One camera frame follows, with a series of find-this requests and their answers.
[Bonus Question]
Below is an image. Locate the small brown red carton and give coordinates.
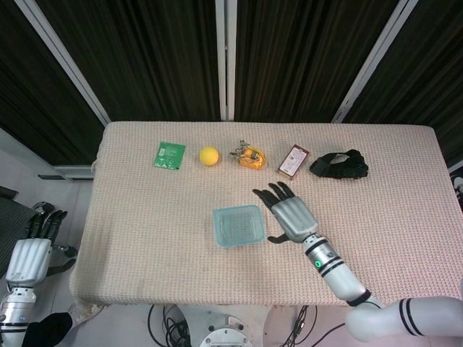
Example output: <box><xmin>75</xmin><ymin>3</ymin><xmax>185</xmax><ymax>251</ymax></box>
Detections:
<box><xmin>276</xmin><ymin>144</ymin><xmax>310</xmax><ymax>181</ymax></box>

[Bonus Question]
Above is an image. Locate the black cloth bundle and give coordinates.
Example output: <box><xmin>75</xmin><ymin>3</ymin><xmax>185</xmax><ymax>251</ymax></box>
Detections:
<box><xmin>309</xmin><ymin>148</ymin><xmax>370</xmax><ymax>180</ymax></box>

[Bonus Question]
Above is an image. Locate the pink waffle tablecloth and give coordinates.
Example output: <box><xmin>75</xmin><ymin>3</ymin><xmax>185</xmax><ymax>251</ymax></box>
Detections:
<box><xmin>68</xmin><ymin>121</ymin><xmax>453</xmax><ymax>309</ymax></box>

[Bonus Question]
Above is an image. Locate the dark pleated curtain panel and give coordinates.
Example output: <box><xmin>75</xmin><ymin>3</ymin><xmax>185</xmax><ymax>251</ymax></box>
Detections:
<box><xmin>0</xmin><ymin>0</ymin><xmax>106</xmax><ymax>167</ymax></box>
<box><xmin>234</xmin><ymin>0</ymin><xmax>401</xmax><ymax>123</ymax></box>
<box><xmin>341</xmin><ymin>0</ymin><xmax>463</xmax><ymax>167</ymax></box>
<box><xmin>35</xmin><ymin>0</ymin><xmax>222</xmax><ymax>122</ymax></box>

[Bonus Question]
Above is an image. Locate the yellow ball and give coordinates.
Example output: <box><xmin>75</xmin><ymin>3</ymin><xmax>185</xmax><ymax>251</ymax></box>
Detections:
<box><xmin>198</xmin><ymin>145</ymin><xmax>221</xmax><ymax>168</ymax></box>

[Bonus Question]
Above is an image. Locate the black fabric cloth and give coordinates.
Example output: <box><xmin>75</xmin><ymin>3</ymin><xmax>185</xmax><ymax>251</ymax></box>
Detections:
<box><xmin>27</xmin><ymin>312</ymin><xmax>74</xmax><ymax>347</ymax></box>

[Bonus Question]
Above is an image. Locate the green sachet packet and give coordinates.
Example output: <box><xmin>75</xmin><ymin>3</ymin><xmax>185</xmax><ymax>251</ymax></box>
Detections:
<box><xmin>152</xmin><ymin>141</ymin><xmax>187</xmax><ymax>171</ymax></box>

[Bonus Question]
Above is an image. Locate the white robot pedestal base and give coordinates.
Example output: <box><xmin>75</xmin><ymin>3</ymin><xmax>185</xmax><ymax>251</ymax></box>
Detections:
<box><xmin>158</xmin><ymin>304</ymin><xmax>279</xmax><ymax>347</ymax></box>

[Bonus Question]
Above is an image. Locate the blue plastic lid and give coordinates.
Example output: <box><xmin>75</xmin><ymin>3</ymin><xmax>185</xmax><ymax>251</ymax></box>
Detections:
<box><xmin>212</xmin><ymin>205</ymin><xmax>265</xmax><ymax>245</ymax></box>

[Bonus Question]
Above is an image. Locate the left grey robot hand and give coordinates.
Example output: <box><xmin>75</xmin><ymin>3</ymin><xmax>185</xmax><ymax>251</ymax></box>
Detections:
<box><xmin>5</xmin><ymin>210</ymin><xmax>77</xmax><ymax>288</ymax></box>

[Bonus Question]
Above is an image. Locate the orange tape measure with strap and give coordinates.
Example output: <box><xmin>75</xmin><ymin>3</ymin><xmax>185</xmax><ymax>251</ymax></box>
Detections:
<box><xmin>227</xmin><ymin>139</ymin><xmax>268</xmax><ymax>171</ymax></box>

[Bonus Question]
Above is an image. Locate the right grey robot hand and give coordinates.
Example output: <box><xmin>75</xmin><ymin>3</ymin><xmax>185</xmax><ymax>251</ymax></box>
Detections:
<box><xmin>252</xmin><ymin>181</ymin><xmax>320</xmax><ymax>245</ymax></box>

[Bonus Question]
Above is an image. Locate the clear plastic container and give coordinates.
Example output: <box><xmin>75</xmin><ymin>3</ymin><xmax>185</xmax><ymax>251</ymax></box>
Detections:
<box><xmin>214</xmin><ymin>209</ymin><xmax>266</xmax><ymax>249</ymax></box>

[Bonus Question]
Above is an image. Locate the white frame post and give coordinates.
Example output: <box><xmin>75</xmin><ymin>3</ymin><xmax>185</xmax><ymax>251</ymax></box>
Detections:
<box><xmin>14</xmin><ymin>0</ymin><xmax>111</xmax><ymax>126</ymax></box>
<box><xmin>215</xmin><ymin>0</ymin><xmax>237</xmax><ymax>122</ymax></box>
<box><xmin>331</xmin><ymin>0</ymin><xmax>412</xmax><ymax>124</ymax></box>

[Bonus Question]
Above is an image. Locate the black floor cable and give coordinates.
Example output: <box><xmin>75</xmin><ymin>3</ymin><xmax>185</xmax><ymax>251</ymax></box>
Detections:
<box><xmin>317</xmin><ymin>321</ymin><xmax>347</xmax><ymax>343</ymax></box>
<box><xmin>147</xmin><ymin>304</ymin><xmax>191</xmax><ymax>347</ymax></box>
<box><xmin>285</xmin><ymin>305</ymin><xmax>316</xmax><ymax>347</ymax></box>

